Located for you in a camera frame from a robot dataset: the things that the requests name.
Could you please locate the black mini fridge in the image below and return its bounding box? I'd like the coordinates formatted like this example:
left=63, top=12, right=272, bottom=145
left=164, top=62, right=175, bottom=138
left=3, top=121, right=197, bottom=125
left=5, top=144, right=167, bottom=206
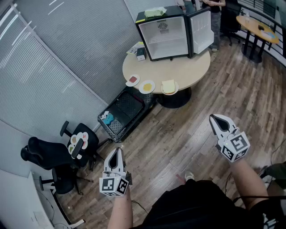
left=135, top=5, right=215, bottom=62

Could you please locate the black cable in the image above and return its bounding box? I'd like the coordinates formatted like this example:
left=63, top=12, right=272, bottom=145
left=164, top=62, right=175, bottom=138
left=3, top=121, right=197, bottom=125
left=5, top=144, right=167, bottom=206
left=232, top=195, right=286, bottom=201

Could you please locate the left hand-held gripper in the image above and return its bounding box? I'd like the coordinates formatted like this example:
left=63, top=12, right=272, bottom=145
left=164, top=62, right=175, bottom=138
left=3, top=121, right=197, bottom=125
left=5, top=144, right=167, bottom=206
left=99, top=147, right=133, bottom=197

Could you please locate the black table pedestal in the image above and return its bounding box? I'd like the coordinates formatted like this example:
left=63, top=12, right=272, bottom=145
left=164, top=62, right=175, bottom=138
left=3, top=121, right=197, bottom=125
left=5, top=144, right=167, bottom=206
left=156, top=87, right=192, bottom=109

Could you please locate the person's left forearm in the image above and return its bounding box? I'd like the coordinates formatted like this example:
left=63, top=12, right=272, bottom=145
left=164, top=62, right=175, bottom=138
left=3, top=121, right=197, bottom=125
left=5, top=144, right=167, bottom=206
left=107, top=190, right=135, bottom=229

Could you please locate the white round plate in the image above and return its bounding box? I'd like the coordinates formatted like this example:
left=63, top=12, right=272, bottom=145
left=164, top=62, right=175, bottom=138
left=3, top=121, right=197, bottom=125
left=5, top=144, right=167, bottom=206
left=160, top=80, right=179, bottom=96
left=125, top=74, right=141, bottom=87
left=139, top=80, right=156, bottom=94

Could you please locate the black office chair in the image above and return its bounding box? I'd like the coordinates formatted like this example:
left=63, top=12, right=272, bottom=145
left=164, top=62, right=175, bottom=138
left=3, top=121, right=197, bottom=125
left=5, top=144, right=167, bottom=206
left=20, top=120, right=112, bottom=195

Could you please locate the green wet wipes pack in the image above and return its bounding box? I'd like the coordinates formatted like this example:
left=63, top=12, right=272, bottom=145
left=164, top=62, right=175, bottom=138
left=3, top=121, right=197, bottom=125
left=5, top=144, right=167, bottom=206
left=144, top=6, right=168, bottom=18

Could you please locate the black metal railing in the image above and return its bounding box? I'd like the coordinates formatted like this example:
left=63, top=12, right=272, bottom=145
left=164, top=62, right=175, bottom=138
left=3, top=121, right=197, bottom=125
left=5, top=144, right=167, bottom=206
left=236, top=0, right=286, bottom=65

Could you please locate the person's right forearm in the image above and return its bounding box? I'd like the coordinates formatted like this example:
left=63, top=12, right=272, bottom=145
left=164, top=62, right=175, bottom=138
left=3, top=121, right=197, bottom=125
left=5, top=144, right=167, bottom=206
left=230, top=157, right=269, bottom=210

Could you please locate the black swivel chair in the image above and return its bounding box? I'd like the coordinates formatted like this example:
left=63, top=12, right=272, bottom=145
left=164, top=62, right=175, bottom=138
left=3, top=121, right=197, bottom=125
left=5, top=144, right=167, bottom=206
left=220, top=0, right=243, bottom=47

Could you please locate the person's black clothing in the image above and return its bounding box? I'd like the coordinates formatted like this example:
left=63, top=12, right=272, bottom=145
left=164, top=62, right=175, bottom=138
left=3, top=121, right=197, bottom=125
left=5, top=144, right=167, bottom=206
left=134, top=178, right=286, bottom=229

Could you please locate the white and yellow booklet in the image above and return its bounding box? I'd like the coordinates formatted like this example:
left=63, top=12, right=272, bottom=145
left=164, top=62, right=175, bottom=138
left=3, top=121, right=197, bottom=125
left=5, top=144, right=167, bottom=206
left=126, top=42, right=145, bottom=55

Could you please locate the orange round table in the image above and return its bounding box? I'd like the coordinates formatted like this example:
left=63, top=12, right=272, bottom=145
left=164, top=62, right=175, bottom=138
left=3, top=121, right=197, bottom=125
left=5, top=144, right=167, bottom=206
left=236, top=15, right=280, bottom=64

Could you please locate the black utility cart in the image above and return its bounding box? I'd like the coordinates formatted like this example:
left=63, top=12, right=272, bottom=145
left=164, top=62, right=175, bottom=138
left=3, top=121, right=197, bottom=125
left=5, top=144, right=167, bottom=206
left=97, top=86, right=157, bottom=143

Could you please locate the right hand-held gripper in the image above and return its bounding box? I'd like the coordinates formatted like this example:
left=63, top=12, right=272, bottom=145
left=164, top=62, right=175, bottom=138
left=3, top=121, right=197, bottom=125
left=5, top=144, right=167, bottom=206
left=209, top=114, right=251, bottom=163

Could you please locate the bread slice food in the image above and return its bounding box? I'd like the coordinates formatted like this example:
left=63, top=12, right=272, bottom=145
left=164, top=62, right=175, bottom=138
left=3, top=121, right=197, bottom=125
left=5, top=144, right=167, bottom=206
left=161, top=79, right=176, bottom=94

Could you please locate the dark green box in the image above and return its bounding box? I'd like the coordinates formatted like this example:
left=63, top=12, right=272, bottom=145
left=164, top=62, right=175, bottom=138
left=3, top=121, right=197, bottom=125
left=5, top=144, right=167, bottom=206
left=135, top=47, right=147, bottom=62

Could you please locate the blue cloth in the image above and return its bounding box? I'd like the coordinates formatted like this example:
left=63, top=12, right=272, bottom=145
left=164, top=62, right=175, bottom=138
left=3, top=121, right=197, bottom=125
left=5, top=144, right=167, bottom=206
left=102, top=113, right=114, bottom=125

